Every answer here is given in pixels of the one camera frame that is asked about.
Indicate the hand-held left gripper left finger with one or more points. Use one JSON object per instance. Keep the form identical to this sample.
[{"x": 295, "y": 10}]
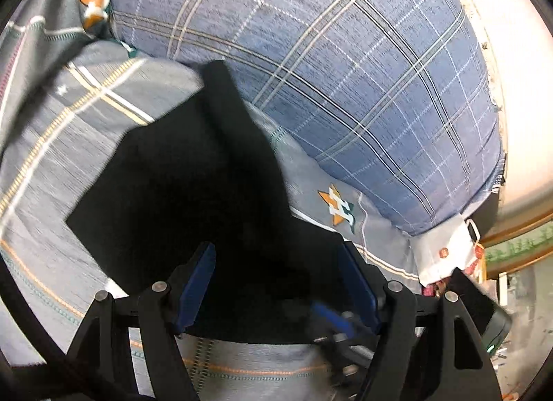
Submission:
[{"x": 196, "y": 288}]

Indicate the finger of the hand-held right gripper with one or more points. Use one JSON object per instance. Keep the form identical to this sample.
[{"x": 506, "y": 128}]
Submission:
[{"x": 326, "y": 312}]

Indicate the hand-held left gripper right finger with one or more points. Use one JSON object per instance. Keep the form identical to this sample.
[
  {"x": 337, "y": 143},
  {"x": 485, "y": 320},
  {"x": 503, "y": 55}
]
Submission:
[{"x": 360, "y": 288}]

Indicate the white paper bag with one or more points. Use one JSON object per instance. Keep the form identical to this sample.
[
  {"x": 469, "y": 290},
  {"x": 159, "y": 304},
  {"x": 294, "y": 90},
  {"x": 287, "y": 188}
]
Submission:
[{"x": 440, "y": 245}]

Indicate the blue plaid pillow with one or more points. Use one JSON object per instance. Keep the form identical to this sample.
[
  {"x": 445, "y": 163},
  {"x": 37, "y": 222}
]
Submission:
[{"x": 324, "y": 81}]

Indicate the grey star printed bed sheet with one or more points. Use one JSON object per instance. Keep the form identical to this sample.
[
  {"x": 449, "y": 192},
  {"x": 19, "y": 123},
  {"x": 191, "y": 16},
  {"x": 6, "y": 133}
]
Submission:
[{"x": 52, "y": 168}]

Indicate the black pants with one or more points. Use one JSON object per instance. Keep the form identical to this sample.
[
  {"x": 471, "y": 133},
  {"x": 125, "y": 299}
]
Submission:
[{"x": 194, "y": 176}]

